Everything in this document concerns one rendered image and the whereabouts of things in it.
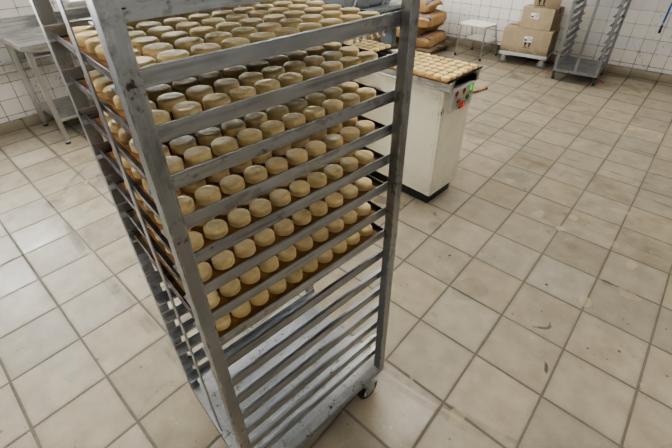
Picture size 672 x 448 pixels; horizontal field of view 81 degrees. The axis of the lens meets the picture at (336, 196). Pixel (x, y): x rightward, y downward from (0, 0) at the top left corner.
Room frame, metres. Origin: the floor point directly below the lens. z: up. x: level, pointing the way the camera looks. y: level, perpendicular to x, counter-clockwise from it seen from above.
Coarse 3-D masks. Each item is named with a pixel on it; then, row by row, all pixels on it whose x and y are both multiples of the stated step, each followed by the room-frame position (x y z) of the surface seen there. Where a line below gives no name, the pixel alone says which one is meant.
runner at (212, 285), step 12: (372, 192) 0.91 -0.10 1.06; (348, 204) 0.85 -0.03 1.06; (360, 204) 0.88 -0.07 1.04; (324, 216) 0.79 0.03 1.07; (336, 216) 0.82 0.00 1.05; (312, 228) 0.76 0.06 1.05; (288, 240) 0.71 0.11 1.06; (300, 240) 0.74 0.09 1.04; (264, 252) 0.67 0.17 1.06; (276, 252) 0.69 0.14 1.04; (240, 264) 0.63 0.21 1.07; (252, 264) 0.64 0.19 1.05; (228, 276) 0.60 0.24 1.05; (216, 288) 0.58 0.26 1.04
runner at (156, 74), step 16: (384, 16) 0.91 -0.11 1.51; (304, 32) 0.77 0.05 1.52; (320, 32) 0.79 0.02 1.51; (336, 32) 0.82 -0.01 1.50; (352, 32) 0.85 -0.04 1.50; (368, 32) 0.88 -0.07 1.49; (240, 48) 0.68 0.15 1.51; (256, 48) 0.70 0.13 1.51; (272, 48) 0.72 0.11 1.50; (288, 48) 0.74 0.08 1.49; (304, 48) 0.77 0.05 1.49; (160, 64) 0.59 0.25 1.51; (176, 64) 0.60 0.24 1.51; (192, 64) 0.62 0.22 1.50; (208, 64) 0.64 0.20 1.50; (224, 64) 0.66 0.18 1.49; (240, 64) 0.67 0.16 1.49; (144, 80) 0.57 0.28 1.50; (160, 80) 0.58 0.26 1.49; (176, 80) 0.60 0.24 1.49
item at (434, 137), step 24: (432, 96) 2.30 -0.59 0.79; (384, 120) 2.56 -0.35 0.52; (408, 120) 2.41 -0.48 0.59; (432, 120) 2.28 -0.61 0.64; (456, 120) 2.38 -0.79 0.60; (384, 144) 2.55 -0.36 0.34; (408, 144) 2.40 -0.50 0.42; (432, 144) 2.27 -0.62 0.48; (456, 144) 2.42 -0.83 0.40; (384, 168) 2.54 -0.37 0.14; (408, 168) 2.38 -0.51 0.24; (432, 168) 2.25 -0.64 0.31; (456, 168) 2.47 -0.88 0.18; (408, 192) 2.40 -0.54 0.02; (432, 192) 2.27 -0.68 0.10
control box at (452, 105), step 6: (462, 84) 2.37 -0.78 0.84; (468, 84) 2.37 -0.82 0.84; (456, 90) 2.28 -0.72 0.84; (462, 90) 2.33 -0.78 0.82; (468, 90) 2.38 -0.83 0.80; (450, 96) 2.27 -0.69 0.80; (462, 96) 2.33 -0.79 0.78; (450, 102) 2.26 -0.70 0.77; (456, 102) 2.29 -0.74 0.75; (462, 102) 2.34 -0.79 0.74; (468, 102) 2.40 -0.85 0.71; (450, 108) 2.26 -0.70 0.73; (456, 108) 2.30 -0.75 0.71
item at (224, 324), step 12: (348, 240) 0.91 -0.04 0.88; (360, 240) 0.93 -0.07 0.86; (336, 252) 0.87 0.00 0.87; (312, 264) 0.81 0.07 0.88; (324, 264) 0.83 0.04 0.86; (288, 276) 0.76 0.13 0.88; (300, 276) 0.77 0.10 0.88; (276, 288) 0.72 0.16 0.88; (288, 288) 0.74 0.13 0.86; (252, 300) 0.68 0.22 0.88; (264, 300) 0.69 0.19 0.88; (240, 312) 0.64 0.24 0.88; (252, 312) 0.66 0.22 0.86; (216, 324) 0.61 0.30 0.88; (228, 324) 0.62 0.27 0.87
